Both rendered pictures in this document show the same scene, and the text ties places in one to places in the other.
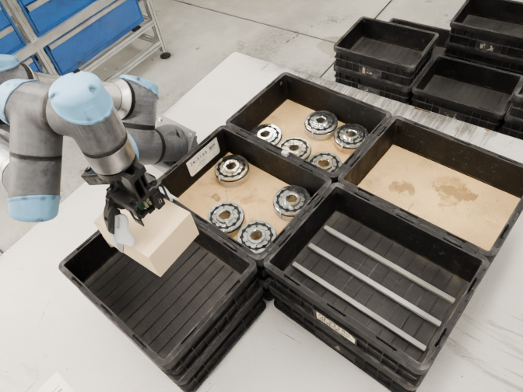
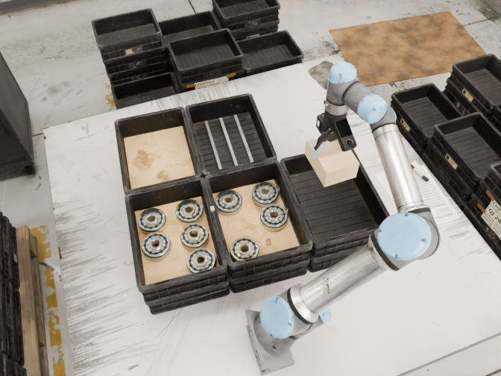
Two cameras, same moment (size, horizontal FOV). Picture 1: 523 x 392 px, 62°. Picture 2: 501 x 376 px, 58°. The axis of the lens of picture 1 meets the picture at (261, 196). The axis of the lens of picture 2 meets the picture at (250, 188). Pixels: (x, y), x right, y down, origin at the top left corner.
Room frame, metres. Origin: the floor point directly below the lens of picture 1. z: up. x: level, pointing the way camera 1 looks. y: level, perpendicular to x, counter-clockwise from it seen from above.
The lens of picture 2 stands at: (1.59, 0.45, 2.29)
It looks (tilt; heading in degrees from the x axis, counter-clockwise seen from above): 53 degrees down; 207
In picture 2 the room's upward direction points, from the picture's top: 2 degrees counter-clockwise
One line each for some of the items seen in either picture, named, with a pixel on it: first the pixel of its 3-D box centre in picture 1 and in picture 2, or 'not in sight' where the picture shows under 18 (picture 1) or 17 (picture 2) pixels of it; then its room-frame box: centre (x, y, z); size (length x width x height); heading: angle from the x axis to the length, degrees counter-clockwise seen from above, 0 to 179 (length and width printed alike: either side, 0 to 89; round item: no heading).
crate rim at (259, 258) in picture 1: (239, 186); (256, 210); (0.76, 0.05, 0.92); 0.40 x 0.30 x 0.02; 41
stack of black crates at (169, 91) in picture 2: not in sight; (150, 107); (-0.07, -1.10, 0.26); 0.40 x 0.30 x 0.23; 136
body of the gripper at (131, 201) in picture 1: (130, 185); (332, 120); (0.54, 0.22, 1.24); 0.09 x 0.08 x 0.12; 46
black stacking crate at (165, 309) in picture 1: (162, 277); (332, 199); (0.57, 0.28, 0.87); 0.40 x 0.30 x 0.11; 41
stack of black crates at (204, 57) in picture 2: not in sight; (208, 77); (-0.36, -0.82, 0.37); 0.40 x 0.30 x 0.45; 136
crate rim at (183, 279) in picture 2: (306, 121); (173, 230); (0.96, -0.17, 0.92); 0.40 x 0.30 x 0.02; 41
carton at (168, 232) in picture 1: (147, 228); (331, 158); (0.56, 0.24, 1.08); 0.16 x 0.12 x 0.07; 46
